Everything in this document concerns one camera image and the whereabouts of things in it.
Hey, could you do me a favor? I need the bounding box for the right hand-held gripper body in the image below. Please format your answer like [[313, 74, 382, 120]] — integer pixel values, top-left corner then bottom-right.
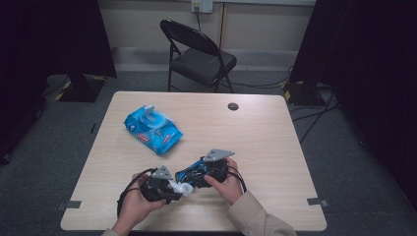
[[202, 148, 235, 184]]

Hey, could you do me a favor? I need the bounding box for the black folding chair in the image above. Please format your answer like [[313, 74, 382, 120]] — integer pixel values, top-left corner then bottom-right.
[[159, 19, 238, 93]]

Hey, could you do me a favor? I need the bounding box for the grey tape strip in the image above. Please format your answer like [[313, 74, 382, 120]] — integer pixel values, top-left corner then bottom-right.
[[307, 197, 329, 207], [55, 200, 83, 211]]

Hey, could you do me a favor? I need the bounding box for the white wet wipe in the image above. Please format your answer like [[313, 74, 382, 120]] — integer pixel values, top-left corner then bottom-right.
[[168, 180, 195, 198]]

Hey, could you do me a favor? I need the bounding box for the black floor cable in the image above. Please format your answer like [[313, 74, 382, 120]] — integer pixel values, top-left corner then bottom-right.
[[225, 76, 293, 90], [291, 91, 339, 146]]

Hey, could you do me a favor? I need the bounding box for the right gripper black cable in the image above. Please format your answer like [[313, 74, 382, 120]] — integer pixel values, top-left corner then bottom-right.
[[227, 165, 248, 195]]

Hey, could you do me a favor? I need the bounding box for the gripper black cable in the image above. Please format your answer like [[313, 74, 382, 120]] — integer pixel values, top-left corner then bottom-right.
[[227, 165, 248, 195], [116, 167, 158, 218]]

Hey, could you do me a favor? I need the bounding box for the black stand base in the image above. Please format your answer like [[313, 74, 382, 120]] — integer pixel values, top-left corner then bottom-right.
[[282, 80, 327, 106], [55, 73, 106, 103]]

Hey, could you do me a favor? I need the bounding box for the person's right hand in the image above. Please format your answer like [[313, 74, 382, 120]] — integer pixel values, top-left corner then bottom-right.
[[205, 157, 244, 206]]

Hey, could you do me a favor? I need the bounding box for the blue toy car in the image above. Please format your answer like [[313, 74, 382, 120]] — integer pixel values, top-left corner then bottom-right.
[[175, 156, 217, 190]]

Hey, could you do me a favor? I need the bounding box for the blue wet wipes packet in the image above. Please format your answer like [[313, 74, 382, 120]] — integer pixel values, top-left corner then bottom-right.
[[123, 104, 184, 155]]

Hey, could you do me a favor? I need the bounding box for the person's left hand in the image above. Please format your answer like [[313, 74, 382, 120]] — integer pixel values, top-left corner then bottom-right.
[[112, 173, 165, 235]]

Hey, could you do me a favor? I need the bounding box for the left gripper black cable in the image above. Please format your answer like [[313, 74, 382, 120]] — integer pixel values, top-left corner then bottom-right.
[[116, 167, 158, 218]]

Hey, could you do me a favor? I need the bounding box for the black curtain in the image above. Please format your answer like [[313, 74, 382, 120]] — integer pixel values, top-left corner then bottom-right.
[[0, 0, 117, 165], [289, 0, 417, 210]]

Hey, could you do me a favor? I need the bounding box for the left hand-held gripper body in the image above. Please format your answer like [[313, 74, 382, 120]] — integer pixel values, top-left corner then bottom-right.
[[141, 165, 174, 203]]

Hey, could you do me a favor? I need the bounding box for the white wall socket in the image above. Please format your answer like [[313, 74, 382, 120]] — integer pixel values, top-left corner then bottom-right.
[[191, 0, 214, 14]]

